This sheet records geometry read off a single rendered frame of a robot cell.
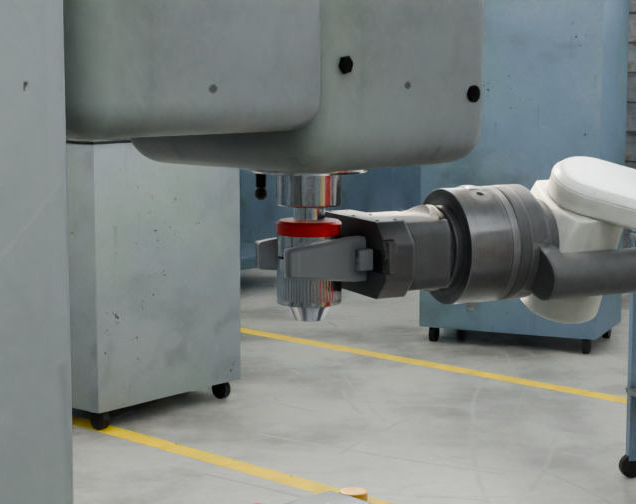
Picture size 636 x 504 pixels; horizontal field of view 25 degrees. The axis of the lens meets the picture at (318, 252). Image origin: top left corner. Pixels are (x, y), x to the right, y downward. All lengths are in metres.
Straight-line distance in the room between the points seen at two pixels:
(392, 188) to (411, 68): 10.01
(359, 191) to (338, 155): 9.80
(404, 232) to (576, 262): 0.14
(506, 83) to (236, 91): 6.28
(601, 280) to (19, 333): 0.59
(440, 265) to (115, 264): 4.52
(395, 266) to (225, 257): 4.96
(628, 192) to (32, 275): 0.61
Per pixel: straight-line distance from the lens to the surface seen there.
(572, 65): 7.01
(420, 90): 0.98
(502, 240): 1.08
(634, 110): 9.62
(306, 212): 1.04
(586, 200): 1.11
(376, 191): 10.87
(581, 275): 1.09
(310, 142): 0.92
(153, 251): 5.67
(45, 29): 0.62
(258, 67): 0.84
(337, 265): 1.03
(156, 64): 0.79
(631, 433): 5.04
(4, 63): 0.60
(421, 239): 1.04
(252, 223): 9.97
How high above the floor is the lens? 1.38
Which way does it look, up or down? 7 degrees down
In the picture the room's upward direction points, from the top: straight up
